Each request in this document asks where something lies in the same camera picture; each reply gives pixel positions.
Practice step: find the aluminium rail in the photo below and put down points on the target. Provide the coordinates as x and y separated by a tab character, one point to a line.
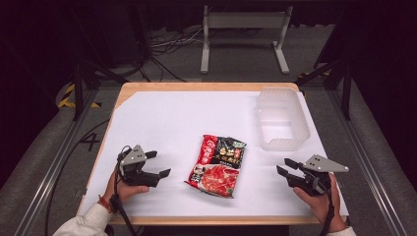
370	157
49	178

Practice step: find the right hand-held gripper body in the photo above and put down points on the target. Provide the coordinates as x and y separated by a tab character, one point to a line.
319	164

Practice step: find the black metal stand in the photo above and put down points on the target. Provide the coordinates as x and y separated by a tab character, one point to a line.
78	91
346	95

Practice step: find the yellow and black floor tape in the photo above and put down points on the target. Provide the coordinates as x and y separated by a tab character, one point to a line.
67	98

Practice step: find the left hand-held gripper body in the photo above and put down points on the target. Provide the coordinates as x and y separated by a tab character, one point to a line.
132	156

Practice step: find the person's right hand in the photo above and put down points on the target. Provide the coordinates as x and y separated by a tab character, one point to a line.
319	205

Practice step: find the red and black food packet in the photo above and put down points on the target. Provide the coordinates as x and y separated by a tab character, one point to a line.
216	165

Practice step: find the white table sheet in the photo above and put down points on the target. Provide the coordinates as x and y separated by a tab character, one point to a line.
164	124

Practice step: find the translucent plastic container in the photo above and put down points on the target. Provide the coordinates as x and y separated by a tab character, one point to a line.
282	121

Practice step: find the grey metal stand frame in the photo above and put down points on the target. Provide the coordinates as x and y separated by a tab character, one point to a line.
246	19

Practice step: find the person's left hand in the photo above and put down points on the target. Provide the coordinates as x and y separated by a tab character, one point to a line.
126	191

